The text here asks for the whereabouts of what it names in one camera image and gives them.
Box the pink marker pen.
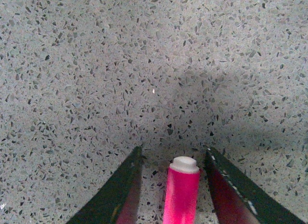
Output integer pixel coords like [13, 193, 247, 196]
[163, 156, 200, 224]

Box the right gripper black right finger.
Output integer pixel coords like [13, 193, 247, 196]
[205, 147, 303, 224]

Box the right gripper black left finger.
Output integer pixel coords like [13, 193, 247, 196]
[67, 146, 142, 224]

